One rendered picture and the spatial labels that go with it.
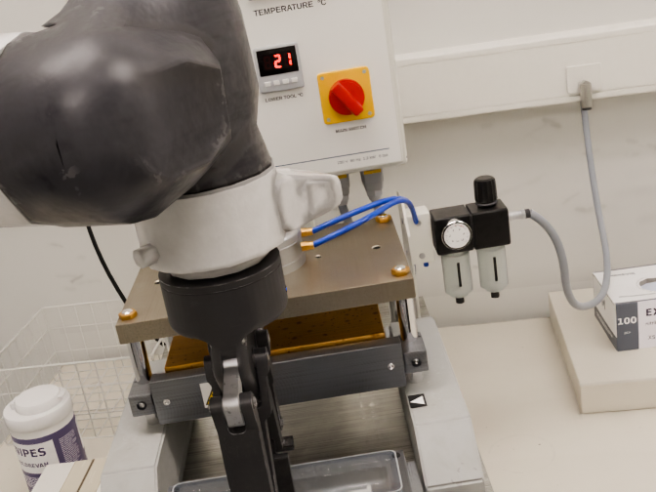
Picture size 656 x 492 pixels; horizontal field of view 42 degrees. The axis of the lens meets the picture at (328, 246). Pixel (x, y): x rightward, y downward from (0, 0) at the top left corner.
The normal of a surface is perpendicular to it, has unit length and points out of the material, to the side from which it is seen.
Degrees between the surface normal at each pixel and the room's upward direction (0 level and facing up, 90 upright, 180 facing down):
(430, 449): 40
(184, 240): 90
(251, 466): 87
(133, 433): 0
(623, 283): 4
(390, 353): 90
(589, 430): 0
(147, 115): 90
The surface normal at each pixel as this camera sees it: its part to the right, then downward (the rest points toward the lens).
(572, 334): -0.15, -0.92
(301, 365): 0.04, 0.34
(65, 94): 0.05, -0.10
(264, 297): 0.72, 0.13
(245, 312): 0.42, 0.25
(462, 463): -0.09, -0.48
